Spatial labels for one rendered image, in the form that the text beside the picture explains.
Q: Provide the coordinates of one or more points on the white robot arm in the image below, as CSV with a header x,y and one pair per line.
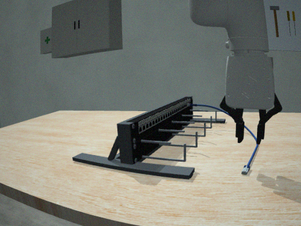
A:
x,y
244,21

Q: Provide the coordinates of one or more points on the black patch panel rack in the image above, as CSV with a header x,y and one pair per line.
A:
x,y
140,136

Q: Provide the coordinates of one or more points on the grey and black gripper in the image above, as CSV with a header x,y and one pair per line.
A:
x,y
250,85

